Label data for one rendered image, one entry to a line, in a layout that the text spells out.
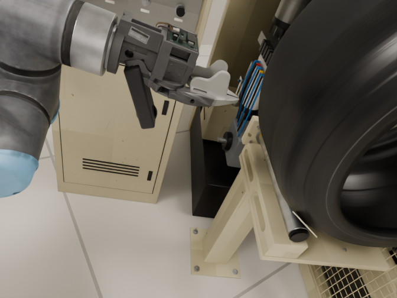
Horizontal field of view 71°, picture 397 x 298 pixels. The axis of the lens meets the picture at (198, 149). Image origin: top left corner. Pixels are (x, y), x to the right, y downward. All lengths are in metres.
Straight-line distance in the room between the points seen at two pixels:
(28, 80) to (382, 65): 0.47
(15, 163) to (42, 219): 1.28
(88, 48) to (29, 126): 0.13
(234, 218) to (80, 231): 0.79
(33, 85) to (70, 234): 1.19
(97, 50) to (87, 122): 0.94
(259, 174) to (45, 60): 0.58
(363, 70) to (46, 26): 0.40
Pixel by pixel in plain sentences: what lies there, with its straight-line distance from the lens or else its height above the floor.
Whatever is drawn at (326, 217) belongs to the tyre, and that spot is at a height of 1.02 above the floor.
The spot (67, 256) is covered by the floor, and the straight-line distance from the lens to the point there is 1.54.
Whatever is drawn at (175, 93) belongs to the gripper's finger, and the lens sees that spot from 0.43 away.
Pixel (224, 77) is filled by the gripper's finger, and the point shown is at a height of 1.19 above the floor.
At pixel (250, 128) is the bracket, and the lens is 0.86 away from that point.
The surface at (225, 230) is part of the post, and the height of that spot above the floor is 0.32.
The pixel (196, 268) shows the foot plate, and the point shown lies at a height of 0.02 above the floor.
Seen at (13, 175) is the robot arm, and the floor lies 1.09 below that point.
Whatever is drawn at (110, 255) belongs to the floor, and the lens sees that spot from 1.54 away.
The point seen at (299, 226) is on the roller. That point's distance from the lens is 0.67.
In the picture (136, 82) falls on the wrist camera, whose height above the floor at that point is 1.15.
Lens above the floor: 1.38
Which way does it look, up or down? 40 degrees down
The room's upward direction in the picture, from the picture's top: 20 degrees clockwise
